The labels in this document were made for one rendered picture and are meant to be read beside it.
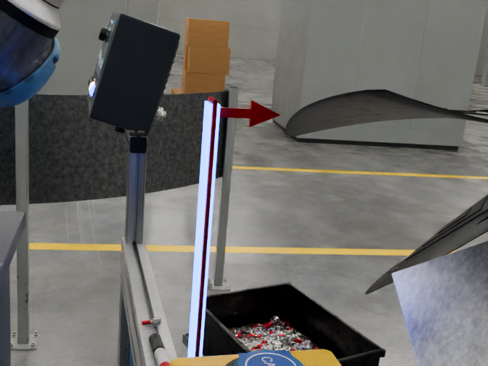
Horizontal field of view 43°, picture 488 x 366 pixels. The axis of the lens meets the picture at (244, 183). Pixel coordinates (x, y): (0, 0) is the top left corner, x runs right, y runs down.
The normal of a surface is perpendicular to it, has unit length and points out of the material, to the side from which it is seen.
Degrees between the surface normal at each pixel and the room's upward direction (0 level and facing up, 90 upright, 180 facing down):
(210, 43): 90
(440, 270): 56
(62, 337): 0
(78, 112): 90
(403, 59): 90
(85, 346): 0
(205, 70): 90
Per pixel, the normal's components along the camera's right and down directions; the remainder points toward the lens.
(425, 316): -0.48, -0.43
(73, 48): 0.17, 0.26
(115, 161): 0.58, 0.25
